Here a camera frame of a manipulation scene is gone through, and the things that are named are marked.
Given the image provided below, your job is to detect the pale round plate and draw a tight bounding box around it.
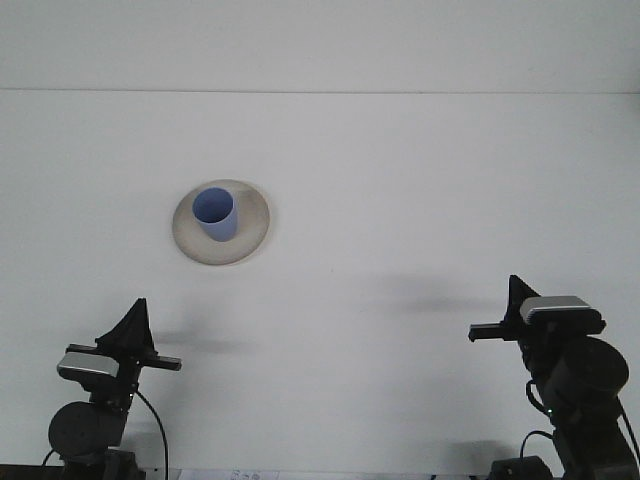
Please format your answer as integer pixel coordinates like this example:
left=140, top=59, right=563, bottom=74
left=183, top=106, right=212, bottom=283
left=172, top=178, right=273, bottom=268

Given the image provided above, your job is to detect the pale blue cup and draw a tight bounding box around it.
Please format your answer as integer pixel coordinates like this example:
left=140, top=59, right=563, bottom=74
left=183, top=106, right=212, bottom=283
left=192, top=186, right=236, bottom=243

